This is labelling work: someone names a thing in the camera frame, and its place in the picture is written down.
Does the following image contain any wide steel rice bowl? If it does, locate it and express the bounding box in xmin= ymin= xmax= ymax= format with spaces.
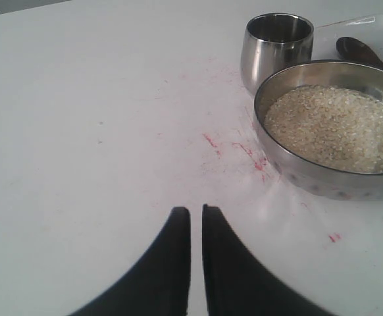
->
xmin=253 ymin=60 xmax=383 ymax=200

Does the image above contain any white plastic tray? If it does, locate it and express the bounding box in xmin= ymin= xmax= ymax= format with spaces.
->
xmin=312 ymin=14 xmax=383 ymax=65

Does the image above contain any small steel cup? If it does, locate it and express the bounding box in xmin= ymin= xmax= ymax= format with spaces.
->
xmin=240 ymin=13 xmax=314 ymax=95

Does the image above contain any brown wooden spoon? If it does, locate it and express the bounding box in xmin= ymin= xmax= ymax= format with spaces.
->
xmin=335 ymin=37 xmax=383 ymax=70

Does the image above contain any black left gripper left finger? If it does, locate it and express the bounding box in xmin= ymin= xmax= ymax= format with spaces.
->
xmin=73 ymin=207 xmax=191 ymax=315

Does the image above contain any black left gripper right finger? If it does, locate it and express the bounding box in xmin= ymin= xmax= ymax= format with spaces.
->
xmin=202 ymin=204 xmax=326 ymax=315

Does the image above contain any beige granular powder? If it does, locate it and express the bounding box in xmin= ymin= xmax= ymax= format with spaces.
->
xmin=264 ymin=86 xmax=383 ymax=173

